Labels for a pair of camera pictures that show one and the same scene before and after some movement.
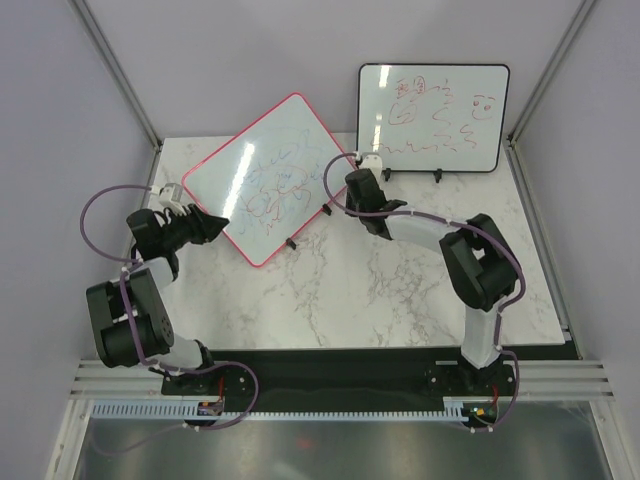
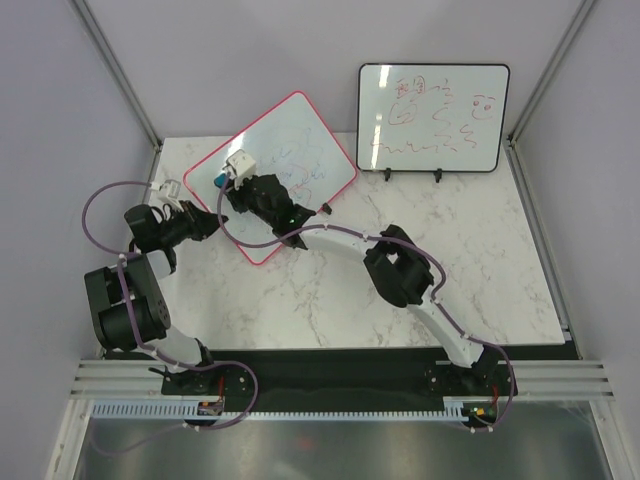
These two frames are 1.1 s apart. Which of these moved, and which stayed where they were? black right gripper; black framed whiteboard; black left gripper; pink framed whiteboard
Moved: black right gripper
Stayed: black left gripper; black framed whiteboard; pink framed whiteboard
